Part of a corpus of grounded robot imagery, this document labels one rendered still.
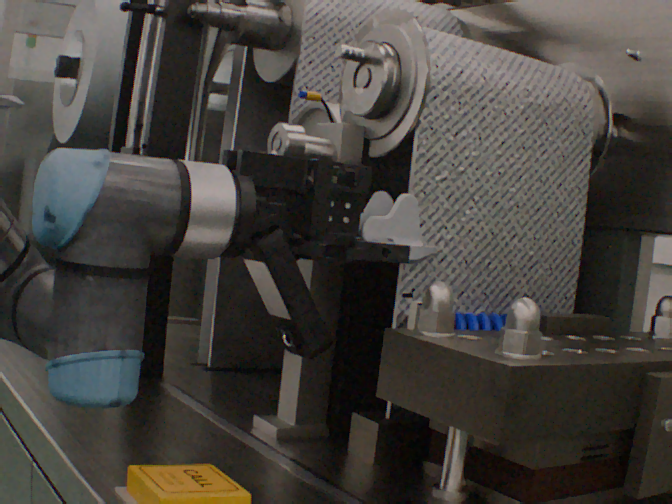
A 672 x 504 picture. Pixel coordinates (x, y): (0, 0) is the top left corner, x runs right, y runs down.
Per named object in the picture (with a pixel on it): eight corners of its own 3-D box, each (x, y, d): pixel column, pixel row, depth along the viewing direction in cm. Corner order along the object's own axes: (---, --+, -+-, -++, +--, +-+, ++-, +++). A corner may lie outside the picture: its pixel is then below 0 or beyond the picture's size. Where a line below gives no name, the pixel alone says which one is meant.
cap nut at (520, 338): (485, 351, 69) (493, 293, 69) (519, 351, 71) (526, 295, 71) (516, 360, 66) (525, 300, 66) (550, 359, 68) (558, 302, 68)
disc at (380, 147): (330, 155, 93) (347, 16, 92) (334, 156, 93) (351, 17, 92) (418, 158, 80) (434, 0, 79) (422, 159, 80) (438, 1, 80)
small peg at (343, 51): (334, 59, 84) (335, 45, 84) (359, 64, 86) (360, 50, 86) (342, 57, 83) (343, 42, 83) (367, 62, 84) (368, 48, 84)
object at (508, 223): (391, 331, 83) (415, 127, 82) (566, 334, 95) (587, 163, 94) (394, 332, 82) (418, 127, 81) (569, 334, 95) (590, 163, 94)
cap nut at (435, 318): (403, 330, 77) (410, 277, 76) (437, 331, 78) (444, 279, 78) (429, 338, 73) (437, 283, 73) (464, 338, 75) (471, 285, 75)
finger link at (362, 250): (420, 247, 77) (330, 238, 73) (418, 265, 77) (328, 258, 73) (389, 241, 81) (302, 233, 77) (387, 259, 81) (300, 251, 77)
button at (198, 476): (125, 493, 63) (126, 463, 63) (209, 491, 67) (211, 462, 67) (158, 528, 57) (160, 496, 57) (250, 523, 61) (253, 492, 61)
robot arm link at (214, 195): (185, 261, 67) (148, 249, 74) (240, 265, 69) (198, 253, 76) (197, 160, 67) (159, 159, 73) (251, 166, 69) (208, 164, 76)
